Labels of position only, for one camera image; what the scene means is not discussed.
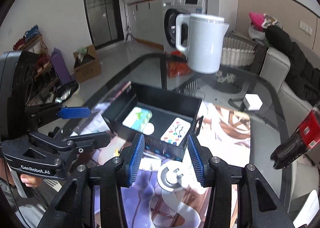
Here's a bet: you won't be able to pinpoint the purple rolled mat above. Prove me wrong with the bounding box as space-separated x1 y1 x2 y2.
50 48 72 85

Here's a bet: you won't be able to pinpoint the white mop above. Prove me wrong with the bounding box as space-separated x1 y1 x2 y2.
123 0 136 43

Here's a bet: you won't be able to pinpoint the white round device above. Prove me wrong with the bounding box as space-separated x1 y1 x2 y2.
157 161 188 192

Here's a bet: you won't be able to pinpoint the cardboard box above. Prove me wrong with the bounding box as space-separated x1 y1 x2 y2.
73 45 101 83

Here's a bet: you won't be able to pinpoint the white wicker basket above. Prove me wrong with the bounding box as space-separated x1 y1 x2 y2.
221 37 256 67

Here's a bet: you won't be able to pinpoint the black storage box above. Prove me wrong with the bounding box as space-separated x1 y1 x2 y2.
102 82 202 161

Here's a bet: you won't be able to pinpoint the anime print table mat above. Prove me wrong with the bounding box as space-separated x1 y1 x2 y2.
72 81 252 228

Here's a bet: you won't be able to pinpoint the wooden shoe rack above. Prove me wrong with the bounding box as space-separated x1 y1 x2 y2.
13 25 61 106

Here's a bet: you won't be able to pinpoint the white power adapter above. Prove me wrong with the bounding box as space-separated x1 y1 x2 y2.
243 93 263 111

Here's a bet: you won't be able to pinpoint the pink plush item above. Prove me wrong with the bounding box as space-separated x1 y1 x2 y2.
249 12 265 30

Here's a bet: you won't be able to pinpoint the green white tissue pack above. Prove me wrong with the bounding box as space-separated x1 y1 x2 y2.
122 106 154 135

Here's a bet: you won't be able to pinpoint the cola bottle red label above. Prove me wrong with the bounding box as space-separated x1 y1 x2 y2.
270 102 320 169

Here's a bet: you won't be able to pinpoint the white remote colourful buttons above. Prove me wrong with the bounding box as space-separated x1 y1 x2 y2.
161 117 191 146

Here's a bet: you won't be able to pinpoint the white electric kettle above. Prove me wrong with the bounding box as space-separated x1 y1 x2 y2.
175 14 229 74

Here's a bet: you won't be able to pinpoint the black jacket on sofa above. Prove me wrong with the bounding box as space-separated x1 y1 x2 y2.
265 26 319 106

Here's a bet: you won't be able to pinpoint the white washing machine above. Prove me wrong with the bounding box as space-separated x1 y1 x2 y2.
161 0 208 54

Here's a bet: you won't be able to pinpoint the person's left hand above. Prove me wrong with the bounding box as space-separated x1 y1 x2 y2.
20 174 42 188

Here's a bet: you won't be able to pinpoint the red orange bag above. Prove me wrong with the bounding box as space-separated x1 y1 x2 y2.
167 61 191 78

